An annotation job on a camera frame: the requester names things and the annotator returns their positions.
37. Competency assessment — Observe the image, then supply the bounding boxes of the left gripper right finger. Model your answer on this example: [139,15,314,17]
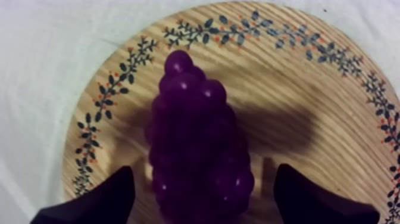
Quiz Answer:
[273,163,381,224]

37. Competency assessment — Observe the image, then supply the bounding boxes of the round wooden board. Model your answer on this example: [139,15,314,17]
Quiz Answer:
[62,1,400,224]

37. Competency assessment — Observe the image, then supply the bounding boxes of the purple toy grapes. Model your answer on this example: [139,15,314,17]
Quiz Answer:
[144,49,255,224]

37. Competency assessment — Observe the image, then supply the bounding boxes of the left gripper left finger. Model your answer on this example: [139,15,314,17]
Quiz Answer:
[30,166,136,224]

